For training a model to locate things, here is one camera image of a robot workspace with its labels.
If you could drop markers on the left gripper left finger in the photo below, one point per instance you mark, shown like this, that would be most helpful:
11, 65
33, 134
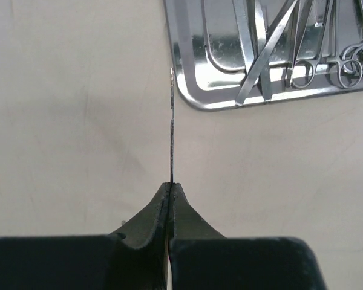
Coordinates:
134, 256

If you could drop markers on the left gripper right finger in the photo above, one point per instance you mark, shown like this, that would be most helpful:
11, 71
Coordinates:
202, 258

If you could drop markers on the beige cloth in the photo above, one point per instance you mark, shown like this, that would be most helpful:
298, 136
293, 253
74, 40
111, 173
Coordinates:
84, 139

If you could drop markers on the scalpel handle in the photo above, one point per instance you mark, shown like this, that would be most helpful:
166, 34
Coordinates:
171, 161

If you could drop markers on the steel instrument tray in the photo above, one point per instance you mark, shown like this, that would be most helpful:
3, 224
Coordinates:
208, 63

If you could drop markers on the crossing steel tweezers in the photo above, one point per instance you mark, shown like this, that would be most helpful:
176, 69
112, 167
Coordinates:
281, 21

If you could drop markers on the fine pointed tweezers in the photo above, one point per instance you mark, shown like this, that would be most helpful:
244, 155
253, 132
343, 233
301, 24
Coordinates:
301, 42

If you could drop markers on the steel forceps with rings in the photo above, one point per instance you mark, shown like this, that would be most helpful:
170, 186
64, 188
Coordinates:
323, 49

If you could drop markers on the straight steel tweezers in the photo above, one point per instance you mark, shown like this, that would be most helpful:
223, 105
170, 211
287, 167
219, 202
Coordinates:
251, 24

